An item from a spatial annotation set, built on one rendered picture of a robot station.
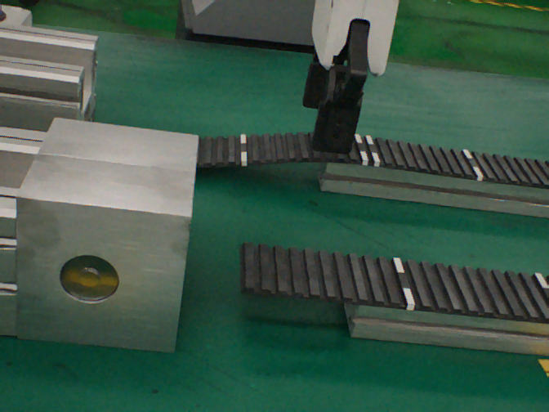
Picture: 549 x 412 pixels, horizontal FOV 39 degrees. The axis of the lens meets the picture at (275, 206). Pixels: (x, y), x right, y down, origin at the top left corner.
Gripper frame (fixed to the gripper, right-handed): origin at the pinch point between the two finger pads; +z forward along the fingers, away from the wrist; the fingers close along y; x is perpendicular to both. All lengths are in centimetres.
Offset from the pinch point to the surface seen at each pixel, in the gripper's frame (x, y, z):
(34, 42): 24.2, 2.3, -2.0
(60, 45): 22.2, 2.3, -2.1
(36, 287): 18.5, -23.9, 2.3
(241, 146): 6.6, 0.2, 3.9
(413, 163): -7.9, -1.1, 2.8
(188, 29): 12.6, 37.6, 6.4
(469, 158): -13.4, 0.9, 2.6
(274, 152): 3.9, -0.7, 3.6
